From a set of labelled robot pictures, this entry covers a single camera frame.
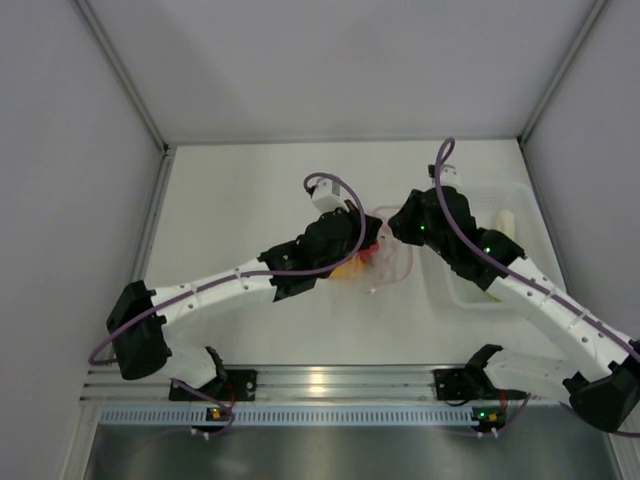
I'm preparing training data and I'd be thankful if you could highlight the red toy pepper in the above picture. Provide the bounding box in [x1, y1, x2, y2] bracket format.
[358, 242, 380, 264]

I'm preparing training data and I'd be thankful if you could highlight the clear polka dot zip bag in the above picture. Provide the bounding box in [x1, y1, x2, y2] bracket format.
[329, 205, 414, 294]

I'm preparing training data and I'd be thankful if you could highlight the pale green toy celery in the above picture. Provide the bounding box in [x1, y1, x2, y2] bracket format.
[479, 209, 522, 267]

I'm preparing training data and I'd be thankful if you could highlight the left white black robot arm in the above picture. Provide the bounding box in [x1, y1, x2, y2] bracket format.
[106, 208, 383, 400]

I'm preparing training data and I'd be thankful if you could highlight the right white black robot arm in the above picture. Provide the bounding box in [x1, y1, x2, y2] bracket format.
[388, 186, 639, 433]

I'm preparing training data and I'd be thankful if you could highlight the yellow toy pepper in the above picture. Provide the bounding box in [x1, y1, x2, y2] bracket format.
[330, 256, 367, 281]

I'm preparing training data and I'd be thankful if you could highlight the white plastic basket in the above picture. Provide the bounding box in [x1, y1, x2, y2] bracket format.
[432, 183, 565, 311]

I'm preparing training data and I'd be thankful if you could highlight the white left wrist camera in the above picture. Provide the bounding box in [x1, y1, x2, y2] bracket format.
[311, 178, 348, 214]

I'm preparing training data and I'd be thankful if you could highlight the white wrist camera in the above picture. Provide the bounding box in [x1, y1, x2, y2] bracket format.
[428, 164, 461, 187]
[311, 178, 348, 214]

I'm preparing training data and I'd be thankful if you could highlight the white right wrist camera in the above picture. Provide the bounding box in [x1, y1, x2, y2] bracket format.
[428, 164, 461, 187]

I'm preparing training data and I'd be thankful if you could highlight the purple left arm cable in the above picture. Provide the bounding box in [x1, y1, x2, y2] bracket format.
[87, 172, 366, 366]

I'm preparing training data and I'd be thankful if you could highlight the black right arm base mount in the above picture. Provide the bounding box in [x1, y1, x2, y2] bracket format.
[433, 344, 503, 403]

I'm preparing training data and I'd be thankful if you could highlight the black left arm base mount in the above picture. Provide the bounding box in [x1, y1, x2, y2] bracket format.
[168, 368, 258, 402]

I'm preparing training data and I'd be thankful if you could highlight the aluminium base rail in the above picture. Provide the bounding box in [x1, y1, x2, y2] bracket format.
[79, 363, 566, 404]

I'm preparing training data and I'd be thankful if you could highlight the aluminium frame post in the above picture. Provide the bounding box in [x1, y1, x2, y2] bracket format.
[71, 0, 169, 152]

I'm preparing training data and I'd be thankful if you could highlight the slotted white cable duct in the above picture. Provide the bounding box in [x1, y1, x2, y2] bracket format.
[99, 405, 487, 427]

